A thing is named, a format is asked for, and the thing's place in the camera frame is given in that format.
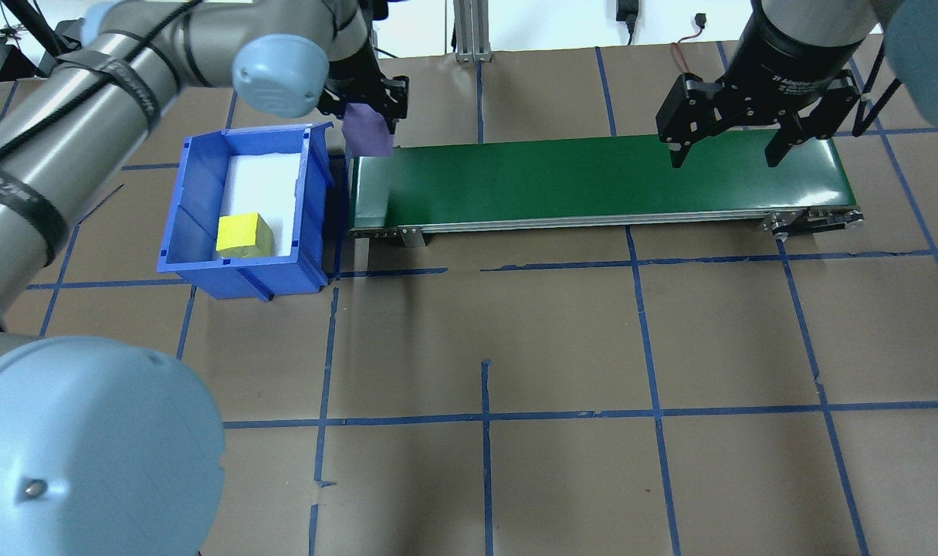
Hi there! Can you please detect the purple foam block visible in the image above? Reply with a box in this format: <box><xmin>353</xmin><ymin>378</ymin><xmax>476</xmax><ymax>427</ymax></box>
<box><xmin>341</xmin><ymin>103</ymin><xmax>396</xmax><ymax>159</ymax></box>

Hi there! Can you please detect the yellow foam block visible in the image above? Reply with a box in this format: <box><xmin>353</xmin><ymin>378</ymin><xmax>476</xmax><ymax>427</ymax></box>
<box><xmin>215</xmin><ymin>212</ymin><xmax>276</xmax><ymax>259</ymax></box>

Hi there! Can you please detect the green conveyor belt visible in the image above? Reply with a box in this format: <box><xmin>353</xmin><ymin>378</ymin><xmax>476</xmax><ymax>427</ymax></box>
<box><xmin>347</xmin><ymin>133</ymin><xmax>865</xmax><ymax>249</ymax></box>

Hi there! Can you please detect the blue plastic storage bin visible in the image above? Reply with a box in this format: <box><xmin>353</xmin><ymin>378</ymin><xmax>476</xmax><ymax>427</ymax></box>
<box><xmin>157</xmin><ymin>122</ymin><xmax>337</xmax><ymax>302</ymax></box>

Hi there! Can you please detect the thin red wire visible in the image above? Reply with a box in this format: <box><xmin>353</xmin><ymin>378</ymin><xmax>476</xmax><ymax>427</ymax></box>
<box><xmin>672</xmin><ymin>12</ymin><xmax>709</xmax><ymax>78</ymax></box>

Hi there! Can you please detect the aluminium extrusion post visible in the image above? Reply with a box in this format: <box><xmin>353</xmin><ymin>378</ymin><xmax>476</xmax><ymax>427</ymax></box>
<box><xmin>453</xmin><ymin>0</ymin><xmax>493</xmax><ymax>63</ymax></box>

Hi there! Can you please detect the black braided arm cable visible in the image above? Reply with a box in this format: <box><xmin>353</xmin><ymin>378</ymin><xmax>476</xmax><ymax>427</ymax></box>
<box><xmin>0</xmin><ymin>0</ymin><xmax>207</xmax><ymax>167</ymax></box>

